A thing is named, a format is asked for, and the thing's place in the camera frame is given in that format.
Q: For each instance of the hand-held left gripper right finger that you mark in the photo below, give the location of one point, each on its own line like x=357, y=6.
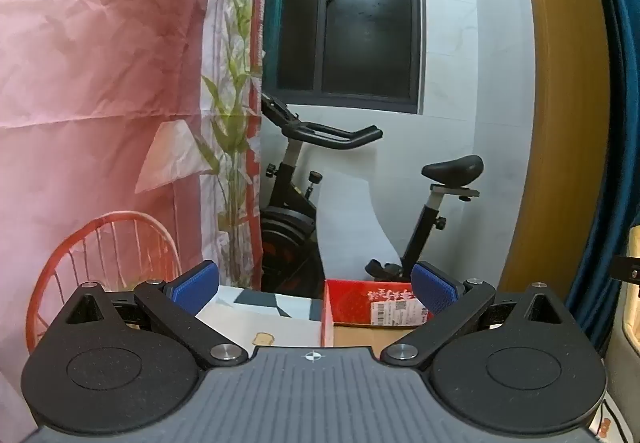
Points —
x=435, y=290

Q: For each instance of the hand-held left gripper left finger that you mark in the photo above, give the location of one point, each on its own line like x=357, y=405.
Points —
x=192, y=285

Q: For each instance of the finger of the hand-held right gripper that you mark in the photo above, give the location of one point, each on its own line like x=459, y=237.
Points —
x=627, y=268

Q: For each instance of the red cardboard box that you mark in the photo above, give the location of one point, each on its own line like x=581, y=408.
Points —
x=350, y=308

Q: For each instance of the patterned white tablecloth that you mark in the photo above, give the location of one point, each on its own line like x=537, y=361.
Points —
x=280, y=323

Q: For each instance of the white paper sheet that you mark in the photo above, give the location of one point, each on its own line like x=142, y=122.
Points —
x=350, y=233

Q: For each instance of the black exercise bike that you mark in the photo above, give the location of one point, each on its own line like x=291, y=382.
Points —
x=285, y=223

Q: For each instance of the blue curtain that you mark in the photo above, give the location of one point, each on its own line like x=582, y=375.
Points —
x=620, y=123

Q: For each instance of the dark framed window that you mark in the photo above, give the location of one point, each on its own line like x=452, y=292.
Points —
x=300, y=23

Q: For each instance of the wooden door frame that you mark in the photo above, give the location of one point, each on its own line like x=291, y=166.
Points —
x=560, y=123

